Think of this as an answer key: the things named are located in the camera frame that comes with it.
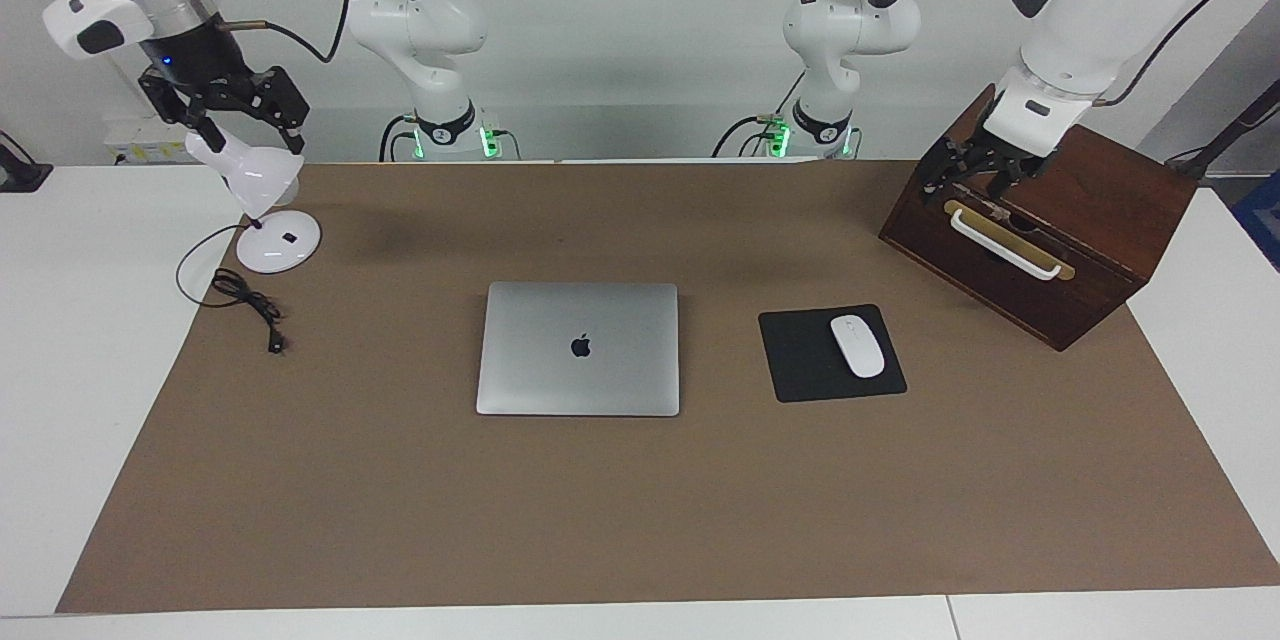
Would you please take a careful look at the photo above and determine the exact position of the silver laptop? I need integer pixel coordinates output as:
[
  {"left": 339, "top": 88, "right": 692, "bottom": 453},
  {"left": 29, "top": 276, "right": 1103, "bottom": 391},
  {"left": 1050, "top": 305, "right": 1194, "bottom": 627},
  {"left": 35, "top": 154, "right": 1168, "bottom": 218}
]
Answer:
[{"left": 476, "top": 281, "right": 681, "bottom": 418}]

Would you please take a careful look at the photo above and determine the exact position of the white power strip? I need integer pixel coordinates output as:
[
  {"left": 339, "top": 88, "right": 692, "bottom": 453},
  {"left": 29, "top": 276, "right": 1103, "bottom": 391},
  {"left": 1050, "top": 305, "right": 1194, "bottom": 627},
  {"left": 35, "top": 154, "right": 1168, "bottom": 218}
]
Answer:
[{"left": 103, "top": 115, "right": 193, "bottom": 167}]

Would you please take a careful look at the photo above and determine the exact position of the white desk lamp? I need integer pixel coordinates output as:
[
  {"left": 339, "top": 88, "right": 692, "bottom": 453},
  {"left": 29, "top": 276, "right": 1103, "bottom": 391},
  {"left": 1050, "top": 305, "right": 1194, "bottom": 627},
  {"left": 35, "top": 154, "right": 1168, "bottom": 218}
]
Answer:
[{"left": 183, "top": 125, "right": 323, "bottom": 275}]

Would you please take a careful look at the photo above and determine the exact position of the dark wooden box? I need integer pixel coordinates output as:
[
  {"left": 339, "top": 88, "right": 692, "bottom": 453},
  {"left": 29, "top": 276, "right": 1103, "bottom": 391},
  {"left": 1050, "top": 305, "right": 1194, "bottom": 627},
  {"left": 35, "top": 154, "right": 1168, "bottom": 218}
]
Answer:
[{"left": 878, "top": 83, "right": 1199, "bottom": 352}]

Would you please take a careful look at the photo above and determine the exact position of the white computer mouse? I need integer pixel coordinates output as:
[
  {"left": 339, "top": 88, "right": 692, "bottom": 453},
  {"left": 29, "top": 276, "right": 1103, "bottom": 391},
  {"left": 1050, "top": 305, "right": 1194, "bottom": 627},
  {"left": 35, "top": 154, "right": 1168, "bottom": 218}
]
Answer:
[{"left": 830, "top": 315, "right": 887, "bottom": 379}]

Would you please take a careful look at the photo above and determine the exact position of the black mouse pad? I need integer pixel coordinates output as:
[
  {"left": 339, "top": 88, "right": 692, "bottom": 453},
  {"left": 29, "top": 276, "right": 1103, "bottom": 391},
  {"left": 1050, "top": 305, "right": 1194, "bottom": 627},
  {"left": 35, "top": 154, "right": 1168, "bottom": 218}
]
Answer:
[{"left": 758, "top": 304, "right": 908, "bottom": 404}]

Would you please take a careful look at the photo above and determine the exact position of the black stand pole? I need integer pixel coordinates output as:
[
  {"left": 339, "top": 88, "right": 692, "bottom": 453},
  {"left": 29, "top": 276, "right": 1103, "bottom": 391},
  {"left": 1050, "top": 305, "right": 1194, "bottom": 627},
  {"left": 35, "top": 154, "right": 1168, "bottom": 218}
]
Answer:
[{"left": 1165, "top": 80, "right": 1280, "bottom": 183}]

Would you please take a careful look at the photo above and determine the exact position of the blue bin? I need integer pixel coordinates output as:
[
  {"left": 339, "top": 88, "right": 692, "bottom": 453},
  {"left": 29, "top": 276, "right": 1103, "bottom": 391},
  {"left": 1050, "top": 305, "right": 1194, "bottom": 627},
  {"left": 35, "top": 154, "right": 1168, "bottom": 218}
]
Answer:
[{"left": 1232, "top": 170, "right": 1280, "bottom": 271}]

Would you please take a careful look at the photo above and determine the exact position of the brown table mat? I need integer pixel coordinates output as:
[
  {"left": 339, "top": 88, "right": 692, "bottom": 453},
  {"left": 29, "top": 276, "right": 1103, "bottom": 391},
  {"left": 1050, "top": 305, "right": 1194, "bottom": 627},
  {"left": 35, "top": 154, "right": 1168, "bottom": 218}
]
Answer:
[{"left": 55, "top": 160, "right": 1280, "bottom": 614}]

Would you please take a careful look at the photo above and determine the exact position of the white box handle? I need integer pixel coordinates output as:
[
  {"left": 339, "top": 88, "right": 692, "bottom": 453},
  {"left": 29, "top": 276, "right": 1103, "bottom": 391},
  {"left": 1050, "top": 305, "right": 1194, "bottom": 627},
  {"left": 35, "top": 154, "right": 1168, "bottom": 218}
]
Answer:
[{"left": 948, "top": 208, "right": 1063, "bottom": 281}]

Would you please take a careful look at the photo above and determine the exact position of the black right base cable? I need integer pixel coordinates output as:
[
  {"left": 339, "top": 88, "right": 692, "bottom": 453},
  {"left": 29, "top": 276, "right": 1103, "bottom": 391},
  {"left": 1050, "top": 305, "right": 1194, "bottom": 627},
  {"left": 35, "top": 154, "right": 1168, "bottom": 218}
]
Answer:
[{"left": 378, "top": 113, "right": 419, "bottom": 163}]

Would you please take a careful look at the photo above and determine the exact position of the black base cable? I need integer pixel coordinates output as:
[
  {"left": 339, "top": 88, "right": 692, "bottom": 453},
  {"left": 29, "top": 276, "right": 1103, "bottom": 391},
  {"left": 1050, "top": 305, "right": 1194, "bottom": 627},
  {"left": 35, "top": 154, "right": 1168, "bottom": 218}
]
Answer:
[
  {"left": 712, "top": 70, "right": 809, "bottom": 159},
  {"left": 378, "top": 113, "right": 419, "bottom": 163}
]

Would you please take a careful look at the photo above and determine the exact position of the brass handle plate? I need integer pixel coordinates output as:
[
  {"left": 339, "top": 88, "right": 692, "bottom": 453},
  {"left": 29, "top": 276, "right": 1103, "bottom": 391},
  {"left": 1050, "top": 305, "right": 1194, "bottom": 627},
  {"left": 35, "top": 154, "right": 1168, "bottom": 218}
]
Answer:
[{"left": 943, "top": 199, "right": 1077, "bottom": 282}]

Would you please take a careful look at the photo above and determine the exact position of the black lamp power cable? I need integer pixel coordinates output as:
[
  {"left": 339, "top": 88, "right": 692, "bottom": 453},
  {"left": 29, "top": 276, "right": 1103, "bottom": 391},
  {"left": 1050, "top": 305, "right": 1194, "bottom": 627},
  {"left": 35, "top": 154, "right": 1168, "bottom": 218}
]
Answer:
[{"left": 176, "top": 223, "right": 288, "bottom": 355}]

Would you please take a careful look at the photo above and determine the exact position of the black clamp mount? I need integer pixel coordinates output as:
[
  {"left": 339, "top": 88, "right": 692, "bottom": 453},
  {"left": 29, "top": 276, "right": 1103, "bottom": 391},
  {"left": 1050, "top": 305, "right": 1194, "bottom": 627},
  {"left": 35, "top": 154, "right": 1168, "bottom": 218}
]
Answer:
[{"left": 0, "top": 132, "right": 53, "bottom": 193}]

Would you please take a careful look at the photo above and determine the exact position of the black left base cable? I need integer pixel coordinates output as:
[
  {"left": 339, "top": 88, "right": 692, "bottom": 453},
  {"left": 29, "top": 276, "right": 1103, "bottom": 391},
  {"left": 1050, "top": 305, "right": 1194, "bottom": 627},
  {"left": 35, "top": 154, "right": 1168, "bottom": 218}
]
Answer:
[{"left": 712, "top": 70, "right": 809, "bottom": 159}]

